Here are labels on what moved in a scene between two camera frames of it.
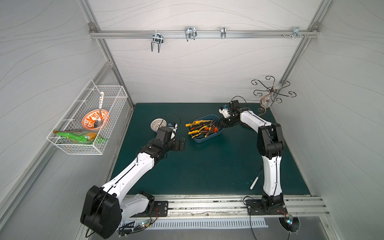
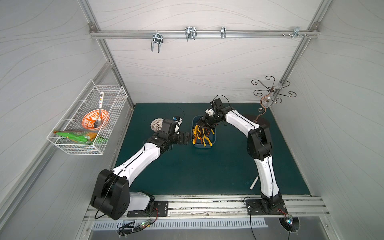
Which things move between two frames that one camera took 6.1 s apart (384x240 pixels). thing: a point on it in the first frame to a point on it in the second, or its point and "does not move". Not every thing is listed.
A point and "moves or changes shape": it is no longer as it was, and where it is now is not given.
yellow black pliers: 196,122 to 197,133
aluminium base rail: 234,207 does not move
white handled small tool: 255,181 does not move
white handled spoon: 99,122 does not move
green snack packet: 81,137 does not move
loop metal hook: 190,32 does not move
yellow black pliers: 197,131 to 206,138
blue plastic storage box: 205,128 moves or changes shape
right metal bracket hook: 295,33 does not move
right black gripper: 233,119 to 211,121
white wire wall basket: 88,125 does not move
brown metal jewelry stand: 274,91 does not move
